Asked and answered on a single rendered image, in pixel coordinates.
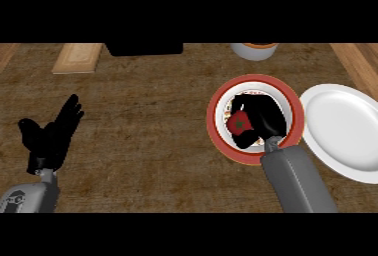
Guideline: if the white plate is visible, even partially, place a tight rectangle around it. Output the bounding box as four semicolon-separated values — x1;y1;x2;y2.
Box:
298;83;378;185

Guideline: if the red rimmed plate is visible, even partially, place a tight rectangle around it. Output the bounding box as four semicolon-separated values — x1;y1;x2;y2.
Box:
205;73;307;166

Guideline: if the black appliance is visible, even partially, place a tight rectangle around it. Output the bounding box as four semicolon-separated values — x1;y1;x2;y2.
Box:
103;42;184;57

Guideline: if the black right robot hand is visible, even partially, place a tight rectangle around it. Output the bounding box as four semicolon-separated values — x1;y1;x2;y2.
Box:
230;93;289;151

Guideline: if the pale wooden board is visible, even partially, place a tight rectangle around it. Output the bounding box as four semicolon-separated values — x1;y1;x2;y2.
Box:
329;42;378;101

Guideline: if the white cup with orange rim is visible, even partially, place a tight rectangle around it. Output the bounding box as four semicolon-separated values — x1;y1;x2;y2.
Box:
229;42;280;62

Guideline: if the red tomato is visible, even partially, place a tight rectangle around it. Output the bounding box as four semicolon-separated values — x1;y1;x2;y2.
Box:
226;110;254;134

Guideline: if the pale wooden block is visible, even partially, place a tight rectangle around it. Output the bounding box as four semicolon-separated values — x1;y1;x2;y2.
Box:
50;42;105;75

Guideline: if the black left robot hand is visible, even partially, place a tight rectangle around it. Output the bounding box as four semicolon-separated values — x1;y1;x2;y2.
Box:
17;93;85;176

